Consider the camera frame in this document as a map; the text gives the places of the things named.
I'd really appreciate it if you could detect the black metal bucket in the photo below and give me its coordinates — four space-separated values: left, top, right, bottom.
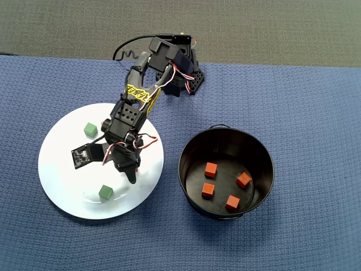
177 124 276 221

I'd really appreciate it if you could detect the green cube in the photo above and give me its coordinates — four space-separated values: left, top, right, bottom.
98 184 114 202
83 122 99 139

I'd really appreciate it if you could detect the white round plate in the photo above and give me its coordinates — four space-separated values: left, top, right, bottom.
38 103 165 220

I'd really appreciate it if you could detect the blue woven table cloth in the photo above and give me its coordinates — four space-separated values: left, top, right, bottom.
0 55 361 271

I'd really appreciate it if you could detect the red white servo wire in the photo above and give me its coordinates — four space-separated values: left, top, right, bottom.
142 62 197 112
102 132 159 167

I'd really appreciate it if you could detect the black camera circuit board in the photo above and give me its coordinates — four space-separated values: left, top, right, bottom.
71 143 93 170

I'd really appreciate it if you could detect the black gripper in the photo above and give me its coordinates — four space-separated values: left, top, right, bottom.
105 141 142 185

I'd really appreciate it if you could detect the thick black cable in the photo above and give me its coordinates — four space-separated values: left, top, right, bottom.
112 33 177 62

